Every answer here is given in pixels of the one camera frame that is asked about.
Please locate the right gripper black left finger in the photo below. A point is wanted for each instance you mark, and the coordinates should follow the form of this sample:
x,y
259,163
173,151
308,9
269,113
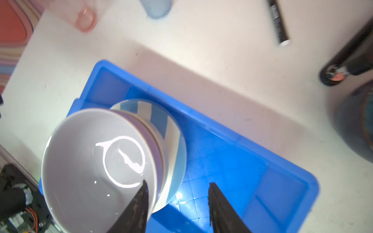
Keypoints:
x,y
135,217

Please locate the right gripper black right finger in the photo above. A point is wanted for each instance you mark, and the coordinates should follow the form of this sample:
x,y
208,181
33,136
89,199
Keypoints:
x,y
223,217

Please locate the blue plastic bin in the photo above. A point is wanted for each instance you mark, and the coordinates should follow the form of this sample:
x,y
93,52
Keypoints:
x,y
269,193

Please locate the grey ceramic bowl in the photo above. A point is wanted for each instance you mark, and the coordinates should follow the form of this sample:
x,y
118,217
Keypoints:
x,y
94,163

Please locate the dark teal bowl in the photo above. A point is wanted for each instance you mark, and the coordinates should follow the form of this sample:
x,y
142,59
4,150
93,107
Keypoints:
x,y
352,118

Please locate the black marker near bowls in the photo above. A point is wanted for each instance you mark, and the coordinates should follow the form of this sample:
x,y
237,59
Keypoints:
x,y
278,22

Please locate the black flashlight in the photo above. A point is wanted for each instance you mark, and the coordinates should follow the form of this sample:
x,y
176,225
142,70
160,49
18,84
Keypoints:
x,y
354,59

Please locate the blue frosted plastic cup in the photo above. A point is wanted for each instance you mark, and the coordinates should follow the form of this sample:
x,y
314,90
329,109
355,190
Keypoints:
x,y
157,9

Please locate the pink translucent plastic cup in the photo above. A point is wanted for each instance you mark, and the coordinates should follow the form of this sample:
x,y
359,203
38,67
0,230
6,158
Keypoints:
x,y
83,15

